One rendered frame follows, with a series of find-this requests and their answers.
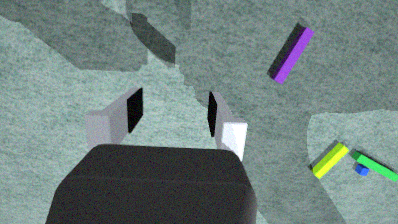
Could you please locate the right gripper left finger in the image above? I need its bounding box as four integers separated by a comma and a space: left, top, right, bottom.
84, 87, 143, 151

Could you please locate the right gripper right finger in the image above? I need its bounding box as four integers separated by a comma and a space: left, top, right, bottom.
207, 92, 247, 161

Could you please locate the purple rod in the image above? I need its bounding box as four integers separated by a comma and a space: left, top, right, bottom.
271, 27, 315, 84

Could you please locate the small blue cube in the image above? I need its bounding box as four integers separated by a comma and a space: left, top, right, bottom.
355, 164, 369, 176

